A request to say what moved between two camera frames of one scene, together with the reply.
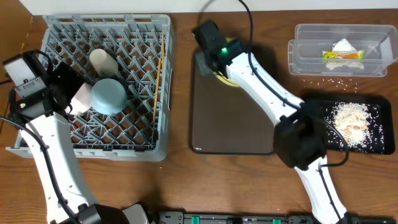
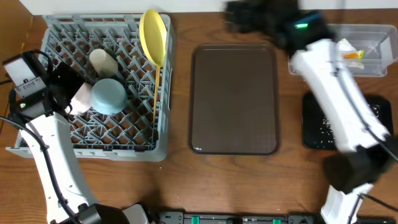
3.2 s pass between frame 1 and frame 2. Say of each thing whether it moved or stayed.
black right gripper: moved
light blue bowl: stayed
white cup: stayed
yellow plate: moved
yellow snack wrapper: stayed
